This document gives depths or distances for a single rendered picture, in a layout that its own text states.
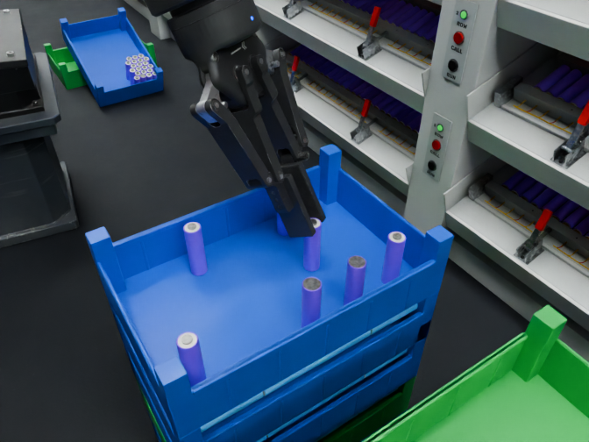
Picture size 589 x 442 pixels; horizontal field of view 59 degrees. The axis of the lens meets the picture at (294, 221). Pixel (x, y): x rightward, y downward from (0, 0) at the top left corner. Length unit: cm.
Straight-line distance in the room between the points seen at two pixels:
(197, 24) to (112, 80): 129
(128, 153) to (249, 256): 87
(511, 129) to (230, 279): 50
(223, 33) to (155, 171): 91
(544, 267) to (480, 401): 45
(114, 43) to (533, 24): 136
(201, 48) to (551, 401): 42
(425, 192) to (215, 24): 65
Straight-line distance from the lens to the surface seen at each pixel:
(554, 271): 92
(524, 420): 51
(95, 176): 135
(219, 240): 61
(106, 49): 183
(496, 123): 87
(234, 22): 45
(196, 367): 46
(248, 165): 46
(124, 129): 153
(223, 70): 46
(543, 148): 84
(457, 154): 91
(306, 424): 59
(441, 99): 91
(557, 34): 77
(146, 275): 59
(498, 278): 102
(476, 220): 97
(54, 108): 106
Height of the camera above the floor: 73
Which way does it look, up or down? 40 degrees down
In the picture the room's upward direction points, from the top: straight up
